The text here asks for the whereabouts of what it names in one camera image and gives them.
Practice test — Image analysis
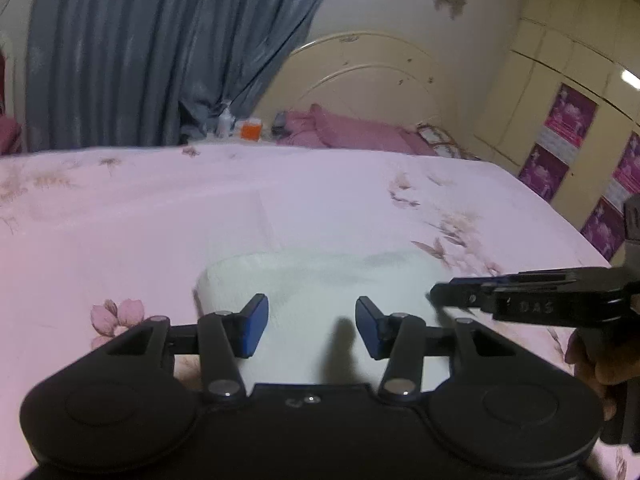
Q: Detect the cream white cloth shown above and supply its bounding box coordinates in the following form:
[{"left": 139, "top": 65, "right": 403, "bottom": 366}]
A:
[{"left": 196, "top": 249, "right": 450, "bottom": 388}]

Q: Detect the person's right hand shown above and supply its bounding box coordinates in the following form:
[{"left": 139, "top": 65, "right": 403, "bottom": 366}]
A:
[{"left": 564, "top": 330, "right": 639, "bottom": 422}]

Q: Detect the pink floral bed sheet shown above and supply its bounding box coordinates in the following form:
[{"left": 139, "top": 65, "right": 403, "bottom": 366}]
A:
[{"left": 1, "top": 144, "right": 604, "bottom": 479}]

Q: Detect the cream wardrobe with posters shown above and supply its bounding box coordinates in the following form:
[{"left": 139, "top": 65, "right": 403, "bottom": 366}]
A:
[{"left": 474, "top": 0, "right": 639, "bottom": 262}]

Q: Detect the orange container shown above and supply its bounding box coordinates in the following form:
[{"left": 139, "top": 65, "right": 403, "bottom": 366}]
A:
[{"left": 240, "top": 118, "right": 262, "bottom": 142}]

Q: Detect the white pump bottle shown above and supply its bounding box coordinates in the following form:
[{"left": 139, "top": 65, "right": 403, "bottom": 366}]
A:
[{"left": 215, "top": 101, "right": 235, "bottom": 139}]

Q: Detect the pink pillow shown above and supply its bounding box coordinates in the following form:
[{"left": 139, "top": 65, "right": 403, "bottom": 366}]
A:
[{"left": 271, "top": 104, "right": 436, "bottom": 156}]

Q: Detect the cream arched headboard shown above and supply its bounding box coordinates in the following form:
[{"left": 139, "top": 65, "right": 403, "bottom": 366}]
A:
[{"left": 253, "top": 30, "right": 458, "bottom": 133}]

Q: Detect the red heart-shaped headboard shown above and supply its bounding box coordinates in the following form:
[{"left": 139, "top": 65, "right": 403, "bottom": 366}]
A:
[{"left": 0, "top": 32, "right": 23, "bottom": 156}]

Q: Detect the blue grey curtain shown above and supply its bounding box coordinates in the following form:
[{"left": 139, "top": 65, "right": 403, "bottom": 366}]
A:
[{"left": 26, "top": 0, "right": 323, "bottom": 152}]

